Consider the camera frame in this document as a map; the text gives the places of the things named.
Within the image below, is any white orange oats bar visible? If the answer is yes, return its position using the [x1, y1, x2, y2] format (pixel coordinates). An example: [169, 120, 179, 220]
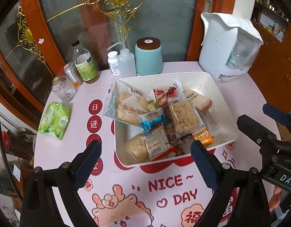
[192, 124, 215, 147]

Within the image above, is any beige cracker pack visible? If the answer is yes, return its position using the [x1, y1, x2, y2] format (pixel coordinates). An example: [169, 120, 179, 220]
[184, 88, 212, 113]

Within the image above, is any puffed rice snack pack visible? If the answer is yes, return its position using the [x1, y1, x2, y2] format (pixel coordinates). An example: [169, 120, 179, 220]
[169, 100, 199, 134]

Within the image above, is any blue white snack pack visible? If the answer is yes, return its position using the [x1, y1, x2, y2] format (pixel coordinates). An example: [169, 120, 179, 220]
[138, 108, 172, 161]

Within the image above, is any red white snack pack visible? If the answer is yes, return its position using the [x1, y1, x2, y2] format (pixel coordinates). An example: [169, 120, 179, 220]
[151, 80, 185, 107]

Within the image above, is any rice crisp ball pack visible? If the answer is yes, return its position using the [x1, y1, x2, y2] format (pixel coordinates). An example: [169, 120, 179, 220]
[125, 136, 149, 163]

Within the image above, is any large bread cake pack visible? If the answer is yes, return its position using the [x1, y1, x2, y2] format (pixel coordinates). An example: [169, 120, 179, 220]
[104, 79, 152, 127]

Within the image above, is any clear wafer snack pack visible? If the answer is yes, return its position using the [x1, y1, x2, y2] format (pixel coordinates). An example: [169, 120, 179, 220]
[199, 110, 219, 137]

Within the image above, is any small green snack pack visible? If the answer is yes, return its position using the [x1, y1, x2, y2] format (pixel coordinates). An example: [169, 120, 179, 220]
[147, 100, 159, 112]

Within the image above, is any person right hand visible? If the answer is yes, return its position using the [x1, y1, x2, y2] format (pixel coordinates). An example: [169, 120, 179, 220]
[269, 186, 283, 211]

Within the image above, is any wooden cabinet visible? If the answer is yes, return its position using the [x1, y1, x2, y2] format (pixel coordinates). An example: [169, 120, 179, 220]
[248, 0, 291, 112]

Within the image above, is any white plastic tray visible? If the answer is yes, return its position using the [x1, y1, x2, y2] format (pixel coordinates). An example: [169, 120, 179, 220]
[105, 72, 239, 168]

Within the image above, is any white dispenser box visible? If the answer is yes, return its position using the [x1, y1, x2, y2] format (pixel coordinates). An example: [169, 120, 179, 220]
[199, 12, 264, 83]

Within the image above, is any green tissue pack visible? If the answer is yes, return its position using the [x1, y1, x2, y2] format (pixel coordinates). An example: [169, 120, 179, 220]
[38, 101, 71, 140]

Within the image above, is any clear drinking glass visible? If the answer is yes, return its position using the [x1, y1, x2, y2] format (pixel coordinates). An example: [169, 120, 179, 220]
[52, 76, 76, 102]

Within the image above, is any small metal can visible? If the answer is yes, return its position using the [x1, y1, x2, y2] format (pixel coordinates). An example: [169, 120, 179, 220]
[63, 62, 83, 88]

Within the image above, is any light blue canister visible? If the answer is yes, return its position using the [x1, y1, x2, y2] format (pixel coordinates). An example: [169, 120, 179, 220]
[135, 37, 163, 75]

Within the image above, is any white squeeze bottle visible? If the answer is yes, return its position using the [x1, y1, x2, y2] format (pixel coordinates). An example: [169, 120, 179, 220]
[107, 42, 137, 78]

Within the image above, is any green label glass bottle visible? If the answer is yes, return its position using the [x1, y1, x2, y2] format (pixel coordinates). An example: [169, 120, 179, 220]
[71, 40, 99, 84]

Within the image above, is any white pill bottle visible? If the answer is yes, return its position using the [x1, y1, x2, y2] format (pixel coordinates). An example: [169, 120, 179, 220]
[107, 51, 121, 76]

